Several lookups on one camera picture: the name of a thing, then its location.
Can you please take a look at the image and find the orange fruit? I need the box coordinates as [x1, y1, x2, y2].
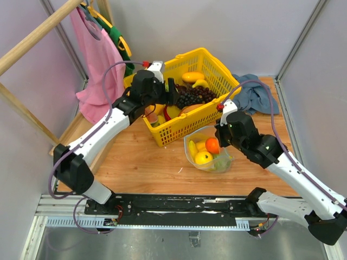
[205, 138, 220, 154]

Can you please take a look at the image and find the clear zip top bag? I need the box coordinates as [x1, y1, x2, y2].
[184, 126, 234, 173]

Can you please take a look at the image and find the yellow bell pepper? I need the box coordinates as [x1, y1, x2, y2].
[145, 104, 165, 115]
[196, 141, 207, 152]

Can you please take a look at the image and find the large yellow lemon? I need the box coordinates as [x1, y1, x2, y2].
[195, 151, 214, 165]

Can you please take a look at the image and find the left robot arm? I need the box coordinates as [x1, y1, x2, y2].
[53, 70, 179, 215]

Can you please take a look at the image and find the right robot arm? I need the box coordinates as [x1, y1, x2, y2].
[215, 110, 346, 245]

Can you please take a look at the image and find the purple grape bunch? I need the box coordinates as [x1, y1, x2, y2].
[175, 84, 203, 95]

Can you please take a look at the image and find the yellow pear fruit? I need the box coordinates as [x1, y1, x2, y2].
[168, 106, 181, 119]

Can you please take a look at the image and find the dark grape bunch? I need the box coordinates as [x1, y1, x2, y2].
[176, 88, 217, 109]

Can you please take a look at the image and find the papaya slice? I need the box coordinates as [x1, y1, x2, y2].
[178, 104, 203, 116]

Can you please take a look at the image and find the red chili pepper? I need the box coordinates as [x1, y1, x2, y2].
[163, 106, 171, 122]

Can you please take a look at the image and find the yellow mango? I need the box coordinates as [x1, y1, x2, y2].
[181, 71, 205, 84]

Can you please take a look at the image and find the small yellow banana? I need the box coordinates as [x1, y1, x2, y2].
[192, 79, 209, 88]

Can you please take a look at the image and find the yellow plastic basket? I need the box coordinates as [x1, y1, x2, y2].
[123, 47, 242, 148]

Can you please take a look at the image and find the blue crumpled cloth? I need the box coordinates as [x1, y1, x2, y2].
[232, 74, 280, 115]

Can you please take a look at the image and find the yellow clothes hanger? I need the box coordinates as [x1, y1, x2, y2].
[87, 1, 132, 57]

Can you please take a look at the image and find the pink hanging shirt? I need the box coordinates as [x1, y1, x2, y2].
[70, 8, 125, 124]

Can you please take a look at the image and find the green clothes hanger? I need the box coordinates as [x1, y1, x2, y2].
[70, 5, 130, 79]

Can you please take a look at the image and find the wooden clothes rack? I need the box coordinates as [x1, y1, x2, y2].
[0, 0, 117, 163]

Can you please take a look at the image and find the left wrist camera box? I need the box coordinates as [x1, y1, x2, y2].
[147, 61, 164, 83]

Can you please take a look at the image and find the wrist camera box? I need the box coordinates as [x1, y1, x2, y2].
[147, 61, 164, 83]
[220, 99, 237, 126]

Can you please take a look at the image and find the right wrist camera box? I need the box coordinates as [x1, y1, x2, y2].
[220, 99, 237, 126]

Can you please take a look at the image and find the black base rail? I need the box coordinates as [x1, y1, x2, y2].
[83, 193, 272, 228]

